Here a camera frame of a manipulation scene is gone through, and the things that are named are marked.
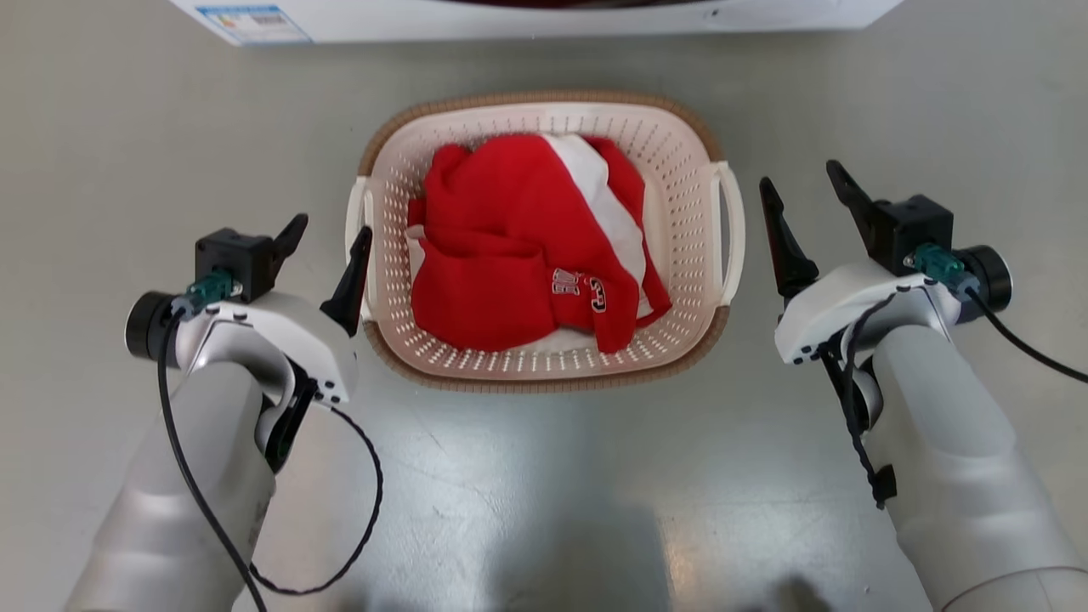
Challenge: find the black looping left arm cable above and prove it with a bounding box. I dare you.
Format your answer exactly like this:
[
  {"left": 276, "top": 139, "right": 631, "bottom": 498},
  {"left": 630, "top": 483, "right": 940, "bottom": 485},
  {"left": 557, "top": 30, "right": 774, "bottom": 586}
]
[{"left": 249, "top": 406, "right": 385, "bottom": 596}]

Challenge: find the red and white garment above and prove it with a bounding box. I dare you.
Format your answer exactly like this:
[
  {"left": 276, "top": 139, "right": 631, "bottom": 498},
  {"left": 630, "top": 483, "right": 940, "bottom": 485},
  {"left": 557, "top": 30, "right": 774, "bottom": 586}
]
[{"left": 406, "top": 133, "right": 672, "bottom": 354}]

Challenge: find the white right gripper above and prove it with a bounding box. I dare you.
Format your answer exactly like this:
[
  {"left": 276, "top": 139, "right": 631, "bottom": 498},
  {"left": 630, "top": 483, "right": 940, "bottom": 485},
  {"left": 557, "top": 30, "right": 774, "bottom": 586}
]
[{"left": 759, "top": 160, "right": 961, "bottom": 366}]

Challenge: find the cream perforated laundry basket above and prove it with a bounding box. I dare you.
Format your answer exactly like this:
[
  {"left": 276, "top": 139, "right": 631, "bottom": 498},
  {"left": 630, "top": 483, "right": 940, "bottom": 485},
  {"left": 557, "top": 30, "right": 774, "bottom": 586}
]
[{"left": 344, "top": 90, "right": 747, "bottom": 394}]

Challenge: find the black right camera cable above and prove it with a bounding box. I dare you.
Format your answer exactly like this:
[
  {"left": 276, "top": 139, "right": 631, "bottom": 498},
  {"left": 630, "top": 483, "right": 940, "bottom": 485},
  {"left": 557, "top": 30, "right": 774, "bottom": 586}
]
[{"left": 965, "top": 287, "right": 1088, "bottom": 383}]

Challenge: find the black camera cable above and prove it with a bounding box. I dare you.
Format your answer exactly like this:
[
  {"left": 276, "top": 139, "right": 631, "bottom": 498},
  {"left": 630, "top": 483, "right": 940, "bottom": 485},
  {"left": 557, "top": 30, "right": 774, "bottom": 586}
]
[
  {"left": 965, "top": 287, "right": 1088, "bottom": 383},
  {"left": 157, "top": 302, "right": 269, "bottom": 612}
]

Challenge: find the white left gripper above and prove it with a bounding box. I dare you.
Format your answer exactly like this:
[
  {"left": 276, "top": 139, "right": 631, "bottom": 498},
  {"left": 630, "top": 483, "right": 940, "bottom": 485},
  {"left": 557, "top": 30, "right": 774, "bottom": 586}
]
[{"left": 176, "top": 213, "right": 374, "bottom": 405}]

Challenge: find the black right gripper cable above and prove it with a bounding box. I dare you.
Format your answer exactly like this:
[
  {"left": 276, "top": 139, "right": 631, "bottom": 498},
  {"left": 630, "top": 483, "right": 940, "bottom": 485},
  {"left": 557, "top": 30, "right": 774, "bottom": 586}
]
[{"left": 818, "top": 293, "right": 898, "bottom": 511}]

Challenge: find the blue energy label sticker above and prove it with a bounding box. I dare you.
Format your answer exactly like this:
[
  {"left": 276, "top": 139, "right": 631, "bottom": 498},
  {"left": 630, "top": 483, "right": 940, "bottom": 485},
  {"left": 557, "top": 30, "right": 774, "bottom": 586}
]
[{"left": 195, "top": 5, "right": 314, "bottom": 45}]

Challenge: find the black left camera cable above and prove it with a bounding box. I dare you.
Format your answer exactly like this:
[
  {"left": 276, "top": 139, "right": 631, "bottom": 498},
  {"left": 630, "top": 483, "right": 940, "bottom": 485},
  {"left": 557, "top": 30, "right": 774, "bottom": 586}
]
[{"left": 157, "top": 302, "right": 269, "bottom": 612}]

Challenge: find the green right cable connector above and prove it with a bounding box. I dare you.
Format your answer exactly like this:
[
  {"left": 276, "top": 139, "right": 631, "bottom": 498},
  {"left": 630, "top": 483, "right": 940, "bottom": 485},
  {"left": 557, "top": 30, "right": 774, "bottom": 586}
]
[{"left": 905, "top": 242, "right": 978, "bottom": 294}]

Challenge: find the white front-load washing machine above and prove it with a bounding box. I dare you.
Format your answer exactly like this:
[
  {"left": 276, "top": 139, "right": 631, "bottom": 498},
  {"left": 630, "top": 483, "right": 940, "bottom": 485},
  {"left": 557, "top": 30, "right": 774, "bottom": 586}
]
[{"left": 168, "top": 0, "right": 906, "bottom": 46}]

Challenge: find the green left cable connector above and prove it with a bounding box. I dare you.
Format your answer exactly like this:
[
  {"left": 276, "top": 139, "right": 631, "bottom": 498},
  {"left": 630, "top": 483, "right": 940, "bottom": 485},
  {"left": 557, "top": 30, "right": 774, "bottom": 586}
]
[{"left": 183, "top": 268, "right": 237, "bottom": 311}]

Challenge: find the green cable connector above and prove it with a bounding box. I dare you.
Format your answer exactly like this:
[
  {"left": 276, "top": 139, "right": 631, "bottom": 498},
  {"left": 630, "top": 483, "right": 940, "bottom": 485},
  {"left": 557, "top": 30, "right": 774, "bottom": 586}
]
[
  {"left": 905, "top": 242, "right": 978, "bottom": 294},
  {"left": 183, "top": 268, "right": 237, "bottom": 311}
]

